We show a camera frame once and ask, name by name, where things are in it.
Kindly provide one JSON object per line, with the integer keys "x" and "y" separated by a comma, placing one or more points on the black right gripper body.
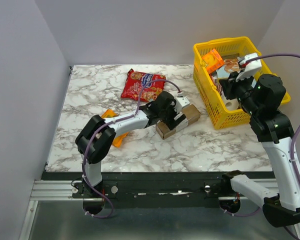
{"x": 228, "y": 85}

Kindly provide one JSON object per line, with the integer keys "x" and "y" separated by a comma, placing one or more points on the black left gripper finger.
{"x": 181, "y": 121}
{"x": 168, "y": 123}

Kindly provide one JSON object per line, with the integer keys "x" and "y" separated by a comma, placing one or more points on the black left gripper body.
{"x": 170, "y": 113}

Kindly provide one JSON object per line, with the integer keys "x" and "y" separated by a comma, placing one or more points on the brown cardboard express box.
{"x": 192, "y": 115}

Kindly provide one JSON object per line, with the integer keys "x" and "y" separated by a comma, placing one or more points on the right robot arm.
{"x": 275, "y": 133}

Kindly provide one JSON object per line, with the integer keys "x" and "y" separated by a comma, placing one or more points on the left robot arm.
{"x": 96, "y": 138}

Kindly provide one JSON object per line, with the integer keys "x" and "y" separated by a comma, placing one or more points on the orange snack box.
{"x": 212, "y": 61}

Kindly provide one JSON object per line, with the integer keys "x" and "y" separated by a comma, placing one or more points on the red white striped packet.
{"x": 216, "y": 82}

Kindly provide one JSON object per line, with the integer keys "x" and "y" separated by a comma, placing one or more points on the white tape roll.
{"x": 231, "y": 105}

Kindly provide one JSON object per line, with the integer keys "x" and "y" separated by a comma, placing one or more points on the light blue chips bag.
{"x": 230, "y": 65}

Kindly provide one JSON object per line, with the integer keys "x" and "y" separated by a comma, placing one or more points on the red candy bag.
{"x": 136, "y": 80}

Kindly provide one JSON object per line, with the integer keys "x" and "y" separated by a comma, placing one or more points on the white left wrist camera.
{"x": 181, "y": 103}

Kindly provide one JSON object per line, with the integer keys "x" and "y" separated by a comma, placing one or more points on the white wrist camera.
{"x": 248, "y": 68}
{"x": 181, "y": 103}

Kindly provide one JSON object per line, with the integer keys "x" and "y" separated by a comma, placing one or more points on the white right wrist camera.
{"x": 248, "y": 68}

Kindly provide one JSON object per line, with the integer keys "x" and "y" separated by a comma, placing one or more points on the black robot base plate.
{"x": 154, "y": 190}

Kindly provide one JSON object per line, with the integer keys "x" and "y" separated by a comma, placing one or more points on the aluminium frame rail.
{"x": 61, "y": 190}

